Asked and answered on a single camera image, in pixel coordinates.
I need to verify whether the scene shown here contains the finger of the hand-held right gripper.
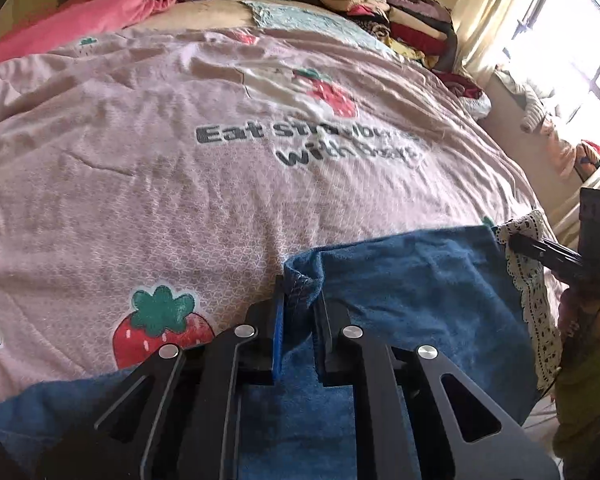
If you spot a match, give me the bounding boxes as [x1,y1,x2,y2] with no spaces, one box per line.
[507,234,588,282]

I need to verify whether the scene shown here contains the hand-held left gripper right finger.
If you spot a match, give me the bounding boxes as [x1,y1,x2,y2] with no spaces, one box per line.
[312,295,561,480]

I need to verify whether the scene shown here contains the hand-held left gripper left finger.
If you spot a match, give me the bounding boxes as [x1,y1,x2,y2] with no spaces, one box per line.
[35,275,287,480]

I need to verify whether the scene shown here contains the blue denim pants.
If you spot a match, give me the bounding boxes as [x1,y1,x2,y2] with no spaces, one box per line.
[0,210,565,480]

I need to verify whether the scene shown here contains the person's right forearm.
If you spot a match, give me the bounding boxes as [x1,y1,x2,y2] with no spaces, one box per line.
[552,310,600,468]

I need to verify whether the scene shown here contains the person's right hand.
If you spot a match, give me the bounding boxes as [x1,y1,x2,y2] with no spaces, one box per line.
[559,282,600,361]

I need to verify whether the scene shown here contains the pale clothes pile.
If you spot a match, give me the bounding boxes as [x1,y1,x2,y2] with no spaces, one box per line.
[495,67,600,178]

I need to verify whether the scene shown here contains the window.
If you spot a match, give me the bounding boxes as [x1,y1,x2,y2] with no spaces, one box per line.
[500,0,600,131]

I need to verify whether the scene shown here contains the pink strawberry print duvet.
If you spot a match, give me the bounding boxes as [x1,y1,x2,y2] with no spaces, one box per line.
[0,25,566,406]

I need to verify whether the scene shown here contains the cream curtain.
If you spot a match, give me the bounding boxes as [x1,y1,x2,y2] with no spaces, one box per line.
[452,0,556,86]

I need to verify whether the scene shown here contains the stack of folded clothes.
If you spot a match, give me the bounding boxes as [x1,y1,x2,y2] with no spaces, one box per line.
[320,0,485,102]

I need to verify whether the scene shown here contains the beige and teal blanket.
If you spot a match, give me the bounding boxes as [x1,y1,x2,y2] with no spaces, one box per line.
[130,0,411,61]

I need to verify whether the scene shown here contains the pink blanket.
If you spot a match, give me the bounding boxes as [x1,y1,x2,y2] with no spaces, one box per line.
[0,0,178,68]

